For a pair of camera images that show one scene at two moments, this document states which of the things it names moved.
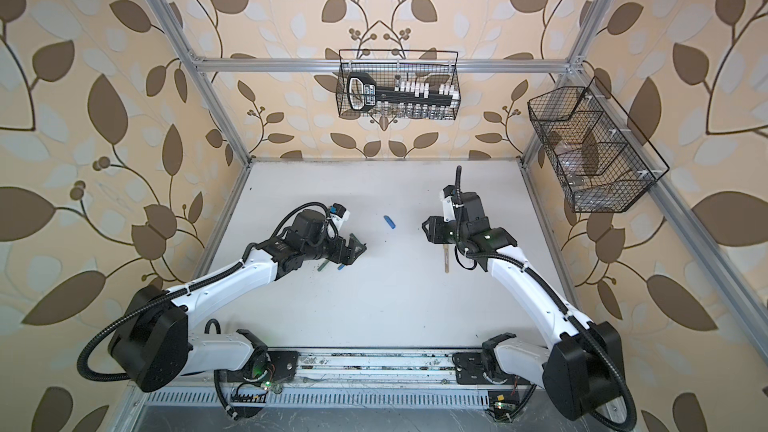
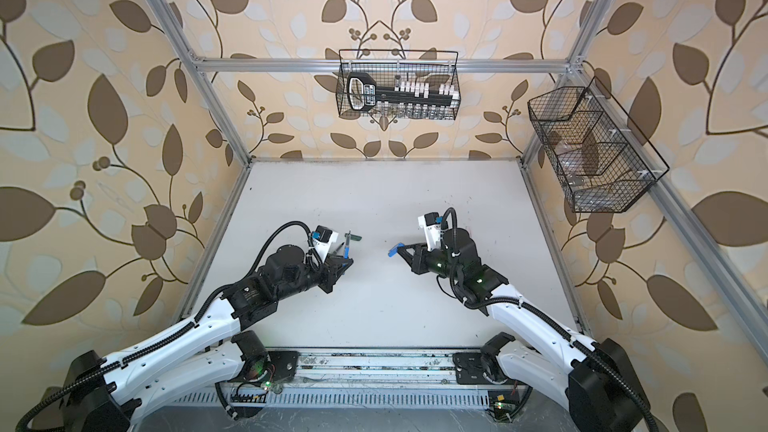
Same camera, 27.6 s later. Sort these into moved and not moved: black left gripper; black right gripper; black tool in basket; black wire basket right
Moved: black right gripper; black left gripper
Not moved: black tool in basket; black wire basket right
